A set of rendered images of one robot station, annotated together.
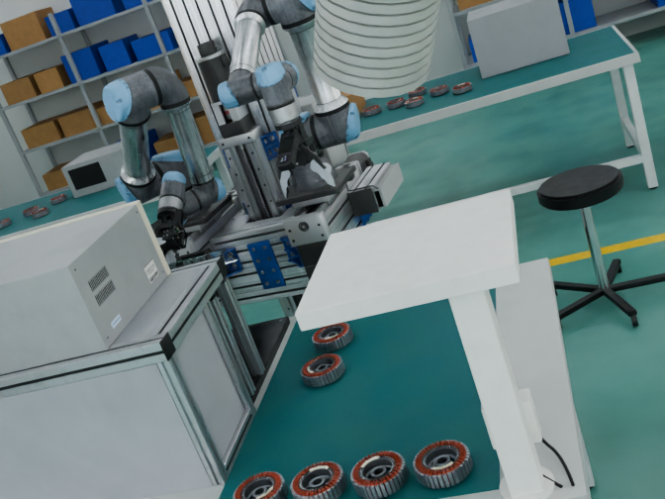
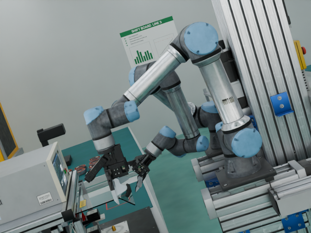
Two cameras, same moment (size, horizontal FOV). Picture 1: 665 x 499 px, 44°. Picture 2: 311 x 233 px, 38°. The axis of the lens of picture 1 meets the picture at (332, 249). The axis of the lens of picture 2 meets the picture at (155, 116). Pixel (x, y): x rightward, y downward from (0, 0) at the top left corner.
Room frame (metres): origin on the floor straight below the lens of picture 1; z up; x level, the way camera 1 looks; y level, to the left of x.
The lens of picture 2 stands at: (1.74, -1.61, 1.68)
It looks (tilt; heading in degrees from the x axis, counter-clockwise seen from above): 10 degrees down; 68
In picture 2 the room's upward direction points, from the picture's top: 19 degrees counter-clockwise
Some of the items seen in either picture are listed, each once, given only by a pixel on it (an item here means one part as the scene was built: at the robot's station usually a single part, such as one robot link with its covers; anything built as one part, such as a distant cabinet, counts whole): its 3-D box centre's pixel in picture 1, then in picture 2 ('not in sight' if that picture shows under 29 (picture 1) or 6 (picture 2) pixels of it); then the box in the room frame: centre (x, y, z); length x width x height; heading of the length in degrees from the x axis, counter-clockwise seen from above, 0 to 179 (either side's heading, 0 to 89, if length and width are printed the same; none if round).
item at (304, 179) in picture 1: (310, 168); (239, 160); (2.69, -0.02, 1.09); 0.15 x 0.15 x 0.10
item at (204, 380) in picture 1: (211, 389); not in sight; (1.73, 0.37, 0.91); 0.28 x 0.03 x 0.32; 163
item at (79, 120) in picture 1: (86, 118); not in sight; (9.21, 2.02, 0.89); 0.42 x 0.40 x 0.22; 75
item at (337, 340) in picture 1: (332, 337); not in sight; (2.08, 0.08, 0.77); 0.11 x 0.11 x 0.04
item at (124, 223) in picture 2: not in sight; (115, 231); (2.24, 0.68, 0.78); 0.15 x 0.15 x 0.01; 73
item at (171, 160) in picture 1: (172, 169); (214, 114); (2.89, 0.43, 1.20); 0.13 x 0.12 x 0.14; 117
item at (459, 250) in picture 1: (444, 354); not in sight; (1.39, -0.13, 0.98); 0.37 x 0.35 x 0.46; 73
